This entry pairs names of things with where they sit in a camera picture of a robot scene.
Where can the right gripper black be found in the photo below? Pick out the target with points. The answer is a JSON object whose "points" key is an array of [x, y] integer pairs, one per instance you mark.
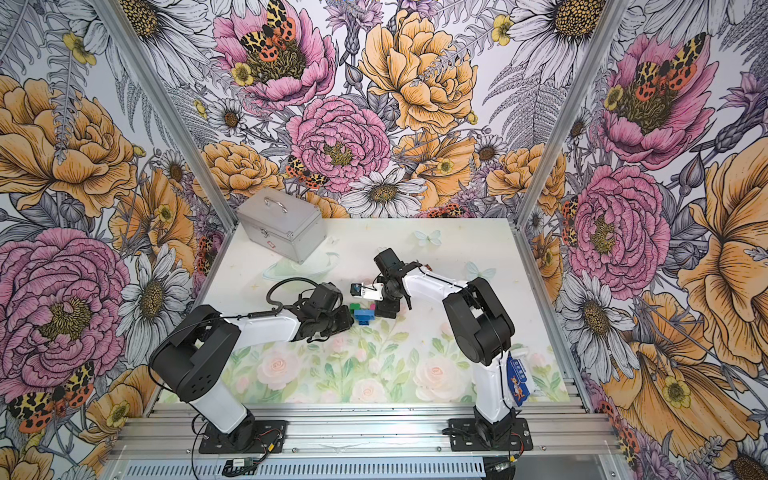
{"points": [[387, 310]]}

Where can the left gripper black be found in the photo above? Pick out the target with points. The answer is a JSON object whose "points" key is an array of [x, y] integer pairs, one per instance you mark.
{"points": [[345, 323]]}

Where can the light blue lego brick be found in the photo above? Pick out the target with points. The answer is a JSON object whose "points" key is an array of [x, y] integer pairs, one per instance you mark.
{"points": [[364, 317]]}

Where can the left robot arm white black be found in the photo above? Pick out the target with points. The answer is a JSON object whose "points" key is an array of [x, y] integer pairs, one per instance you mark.
{"points": [[190, 361]]}

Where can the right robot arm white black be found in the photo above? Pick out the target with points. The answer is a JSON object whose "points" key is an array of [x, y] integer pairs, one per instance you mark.
{"points": [[481, 327]]}

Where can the blue card packet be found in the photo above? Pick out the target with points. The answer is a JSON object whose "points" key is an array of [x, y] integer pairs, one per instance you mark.
{"points": [[517, 380]]}

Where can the small green circuit board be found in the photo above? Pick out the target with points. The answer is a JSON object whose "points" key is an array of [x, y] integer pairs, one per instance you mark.
{"points": [[238, 467]]}

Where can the silver metal box with handle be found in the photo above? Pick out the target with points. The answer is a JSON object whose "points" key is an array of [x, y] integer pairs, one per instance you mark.
{"points": [[284, 224]]}

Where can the aluminium rail frame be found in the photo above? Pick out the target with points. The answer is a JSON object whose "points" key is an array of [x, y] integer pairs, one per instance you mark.
{"points": [[375, 430]]}

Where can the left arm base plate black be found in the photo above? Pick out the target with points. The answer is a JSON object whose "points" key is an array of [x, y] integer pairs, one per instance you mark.
{"points": [[264, 435]]}

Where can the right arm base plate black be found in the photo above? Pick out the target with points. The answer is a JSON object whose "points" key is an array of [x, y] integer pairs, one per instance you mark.
{"points": [[462, 435]]}

